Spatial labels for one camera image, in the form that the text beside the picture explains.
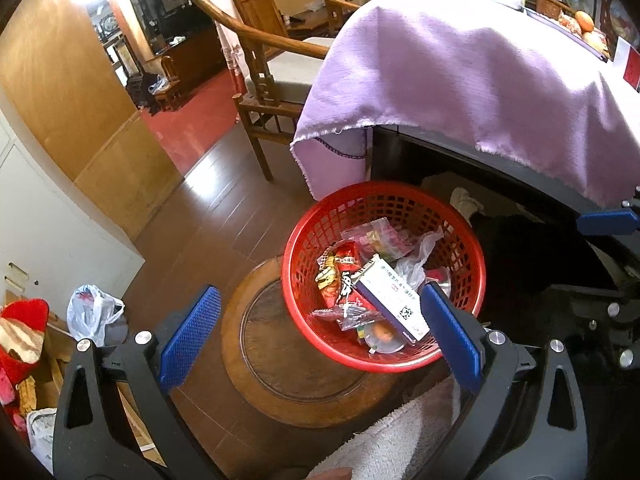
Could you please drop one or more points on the red and white box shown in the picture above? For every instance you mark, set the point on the red and white box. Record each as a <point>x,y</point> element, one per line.
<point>631,67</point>

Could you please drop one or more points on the red cartoon snack wrapper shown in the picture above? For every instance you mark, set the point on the red cartoon snack wrapper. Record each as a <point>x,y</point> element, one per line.
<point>345,270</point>

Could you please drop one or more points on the red plastic basket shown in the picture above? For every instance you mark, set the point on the red plastic basket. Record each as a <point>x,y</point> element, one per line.
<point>450,240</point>

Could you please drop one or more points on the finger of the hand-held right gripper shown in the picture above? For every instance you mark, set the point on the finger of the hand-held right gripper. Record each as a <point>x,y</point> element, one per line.
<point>590,310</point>
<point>607,221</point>

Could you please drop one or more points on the round wooden stool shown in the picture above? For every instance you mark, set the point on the round wooden stool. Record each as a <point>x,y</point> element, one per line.
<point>280,360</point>

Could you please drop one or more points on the carved wooden chair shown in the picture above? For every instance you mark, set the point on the carved wooden chair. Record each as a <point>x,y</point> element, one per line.
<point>550,5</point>

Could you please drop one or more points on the long white box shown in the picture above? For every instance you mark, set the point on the long white box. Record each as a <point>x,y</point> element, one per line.
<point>390,300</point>

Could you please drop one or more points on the wooden armchair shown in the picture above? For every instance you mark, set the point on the wooden armchair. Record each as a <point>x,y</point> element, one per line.
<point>260,80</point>

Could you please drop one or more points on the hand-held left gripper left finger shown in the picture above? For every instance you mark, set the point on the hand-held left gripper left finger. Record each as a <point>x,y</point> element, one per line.
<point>192,332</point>

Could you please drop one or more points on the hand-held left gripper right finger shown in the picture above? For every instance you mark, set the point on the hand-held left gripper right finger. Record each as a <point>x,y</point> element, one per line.
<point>450,335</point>

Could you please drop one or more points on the purple printed tablecloth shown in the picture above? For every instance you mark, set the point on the purple printed tablecloth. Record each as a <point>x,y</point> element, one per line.
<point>450,60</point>

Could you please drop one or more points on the clear colourful candy packet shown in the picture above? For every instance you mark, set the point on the clear colourful candy packet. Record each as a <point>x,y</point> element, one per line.
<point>380,237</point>

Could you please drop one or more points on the white fluffy towel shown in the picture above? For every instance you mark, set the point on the white fluffy towel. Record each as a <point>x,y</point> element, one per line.
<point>400,440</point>

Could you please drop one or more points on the clear round cup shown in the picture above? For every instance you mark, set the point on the clear round cup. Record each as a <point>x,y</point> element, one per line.
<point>384,337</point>

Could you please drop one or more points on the white cabinet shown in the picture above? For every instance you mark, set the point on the white cabinet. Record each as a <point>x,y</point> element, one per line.
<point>50,220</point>

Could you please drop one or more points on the orange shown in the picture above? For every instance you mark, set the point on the orange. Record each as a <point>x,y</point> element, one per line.
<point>584,21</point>

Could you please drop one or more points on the white plastic bag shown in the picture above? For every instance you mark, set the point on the white plastic bag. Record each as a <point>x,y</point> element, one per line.
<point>92,310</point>

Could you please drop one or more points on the dark table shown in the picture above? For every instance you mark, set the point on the dark table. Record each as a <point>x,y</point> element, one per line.
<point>450,145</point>

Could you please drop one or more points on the apple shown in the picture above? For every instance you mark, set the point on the apple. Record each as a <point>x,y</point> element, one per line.
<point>595,41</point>

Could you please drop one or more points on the clear plastic wrapper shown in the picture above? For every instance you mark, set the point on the clear plastic wrapper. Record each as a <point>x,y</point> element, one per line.
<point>417,260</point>

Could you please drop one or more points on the fruit in foam net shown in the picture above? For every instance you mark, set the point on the fruit in foam net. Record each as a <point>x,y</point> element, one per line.
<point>567,24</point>

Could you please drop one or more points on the blue fruit plate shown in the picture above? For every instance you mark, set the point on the blue fruit plate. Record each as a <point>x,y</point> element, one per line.
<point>550,22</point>

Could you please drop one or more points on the red plush cushion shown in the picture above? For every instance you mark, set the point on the red plush cushion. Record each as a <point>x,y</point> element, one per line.
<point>20,330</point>

